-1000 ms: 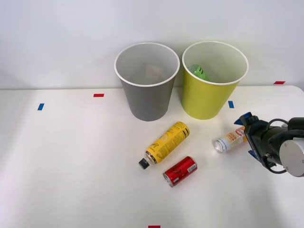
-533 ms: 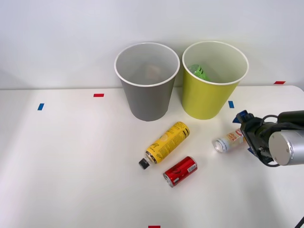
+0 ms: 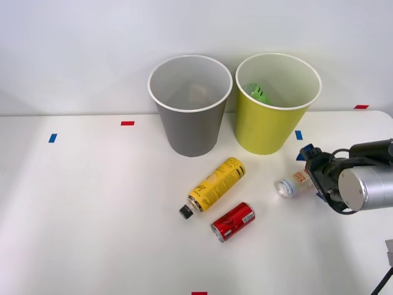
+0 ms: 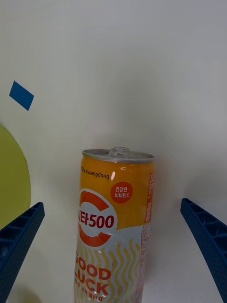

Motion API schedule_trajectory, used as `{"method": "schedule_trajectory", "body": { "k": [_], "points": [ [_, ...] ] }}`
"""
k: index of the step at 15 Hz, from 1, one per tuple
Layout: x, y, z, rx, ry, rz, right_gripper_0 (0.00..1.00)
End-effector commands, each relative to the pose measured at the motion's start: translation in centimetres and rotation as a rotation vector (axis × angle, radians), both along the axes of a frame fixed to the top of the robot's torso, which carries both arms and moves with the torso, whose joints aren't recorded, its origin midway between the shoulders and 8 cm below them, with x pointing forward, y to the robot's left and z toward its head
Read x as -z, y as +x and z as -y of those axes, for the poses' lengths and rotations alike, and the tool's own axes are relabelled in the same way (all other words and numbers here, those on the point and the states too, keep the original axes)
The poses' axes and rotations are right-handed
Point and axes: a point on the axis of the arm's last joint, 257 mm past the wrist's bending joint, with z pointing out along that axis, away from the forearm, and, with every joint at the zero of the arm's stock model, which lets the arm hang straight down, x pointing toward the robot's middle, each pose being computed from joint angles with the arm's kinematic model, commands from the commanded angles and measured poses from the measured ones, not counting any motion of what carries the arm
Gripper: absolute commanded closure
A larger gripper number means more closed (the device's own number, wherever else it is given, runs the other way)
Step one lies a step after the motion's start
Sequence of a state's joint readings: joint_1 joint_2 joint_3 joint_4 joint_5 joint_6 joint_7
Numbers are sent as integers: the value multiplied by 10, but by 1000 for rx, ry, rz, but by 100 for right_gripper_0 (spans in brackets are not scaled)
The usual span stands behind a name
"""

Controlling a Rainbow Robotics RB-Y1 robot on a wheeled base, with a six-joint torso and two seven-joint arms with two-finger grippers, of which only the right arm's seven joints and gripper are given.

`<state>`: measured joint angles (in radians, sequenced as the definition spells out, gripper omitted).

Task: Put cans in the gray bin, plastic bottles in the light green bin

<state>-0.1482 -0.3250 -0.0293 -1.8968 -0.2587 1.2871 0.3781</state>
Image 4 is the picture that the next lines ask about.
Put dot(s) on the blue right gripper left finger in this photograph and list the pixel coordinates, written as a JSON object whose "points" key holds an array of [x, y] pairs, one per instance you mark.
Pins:
{"points": [[21, 236]]}

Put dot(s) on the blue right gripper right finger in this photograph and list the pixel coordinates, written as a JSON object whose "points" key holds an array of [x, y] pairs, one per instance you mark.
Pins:
{"points": [[208, 232]]}

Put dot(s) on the orange drink can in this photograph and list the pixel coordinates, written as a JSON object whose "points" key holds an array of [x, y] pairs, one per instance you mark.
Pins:
{"points": [[113, 213]]}

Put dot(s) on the yellow-green plastic bin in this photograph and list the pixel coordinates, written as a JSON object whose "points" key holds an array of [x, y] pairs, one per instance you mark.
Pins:
{"points": [[11, 180]]}

